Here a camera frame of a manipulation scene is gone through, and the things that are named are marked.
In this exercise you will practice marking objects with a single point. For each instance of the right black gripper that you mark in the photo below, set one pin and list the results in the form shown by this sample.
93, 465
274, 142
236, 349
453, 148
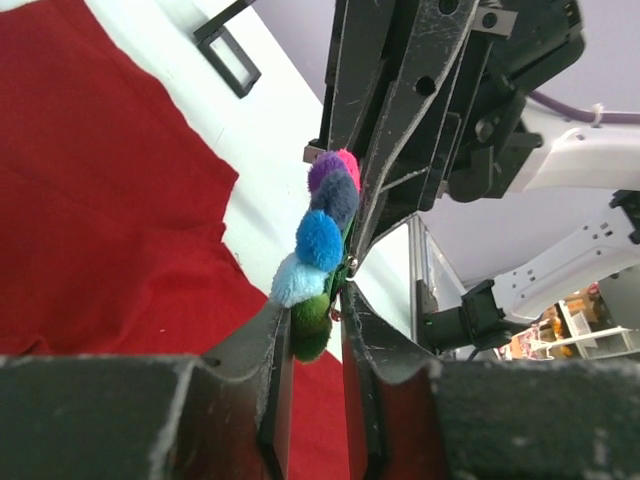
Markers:
374, 101

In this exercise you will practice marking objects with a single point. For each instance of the black open small box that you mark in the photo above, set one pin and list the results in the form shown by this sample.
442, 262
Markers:
221, 49

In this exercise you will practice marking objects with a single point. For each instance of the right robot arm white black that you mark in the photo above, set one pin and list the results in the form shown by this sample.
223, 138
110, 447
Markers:
512, 201

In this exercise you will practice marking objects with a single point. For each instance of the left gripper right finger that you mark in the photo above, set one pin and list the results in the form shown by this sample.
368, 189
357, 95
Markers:
411, 415

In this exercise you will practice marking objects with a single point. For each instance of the red t-shirt garment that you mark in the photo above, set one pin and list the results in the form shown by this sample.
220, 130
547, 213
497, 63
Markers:
144, 209

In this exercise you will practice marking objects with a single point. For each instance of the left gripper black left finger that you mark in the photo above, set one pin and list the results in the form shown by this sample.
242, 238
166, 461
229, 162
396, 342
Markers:
222, 415

